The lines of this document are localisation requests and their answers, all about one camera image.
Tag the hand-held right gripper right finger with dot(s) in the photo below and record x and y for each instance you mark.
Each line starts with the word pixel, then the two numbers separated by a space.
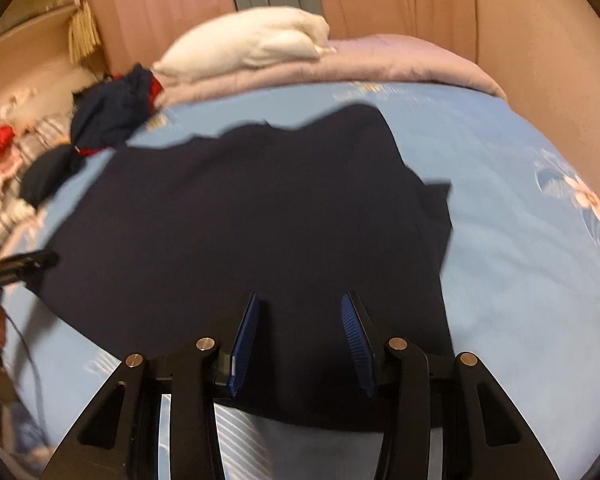
pixel 357 350

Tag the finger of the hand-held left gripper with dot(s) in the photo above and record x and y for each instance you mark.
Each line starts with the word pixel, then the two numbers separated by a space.
pixel 25 262

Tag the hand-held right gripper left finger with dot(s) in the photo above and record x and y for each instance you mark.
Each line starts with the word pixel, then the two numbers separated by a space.
pixel 245 340

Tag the navy collared jacket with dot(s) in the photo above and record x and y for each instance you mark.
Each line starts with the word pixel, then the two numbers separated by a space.
pixel 255 210

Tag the white small clothes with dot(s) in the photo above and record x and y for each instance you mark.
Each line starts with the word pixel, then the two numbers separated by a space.
pixel 15 102

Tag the navy clothes pile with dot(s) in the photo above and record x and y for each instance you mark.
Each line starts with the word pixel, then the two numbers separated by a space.
pixel 105 115

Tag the dark bundled cloth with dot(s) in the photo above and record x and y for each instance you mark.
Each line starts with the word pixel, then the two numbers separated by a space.
pixel 47 172

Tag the grey plaid cloth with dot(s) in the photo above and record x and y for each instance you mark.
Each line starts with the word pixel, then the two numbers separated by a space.
pixel 40 135

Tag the blue floral bed sheet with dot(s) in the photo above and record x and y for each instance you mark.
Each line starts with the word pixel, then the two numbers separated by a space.
pixel 505 285

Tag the beige tassel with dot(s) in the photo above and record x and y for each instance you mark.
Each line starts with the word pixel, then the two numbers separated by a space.
pixel 84 35

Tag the pink quilt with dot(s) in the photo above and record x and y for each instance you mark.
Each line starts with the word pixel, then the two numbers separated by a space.
pixel 380 60

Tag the white pillow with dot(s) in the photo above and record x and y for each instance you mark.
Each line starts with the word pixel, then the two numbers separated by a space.
pixel 245 40

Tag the white wall shelf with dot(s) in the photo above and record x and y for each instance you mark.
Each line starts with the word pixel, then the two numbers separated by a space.
pixel 35 20

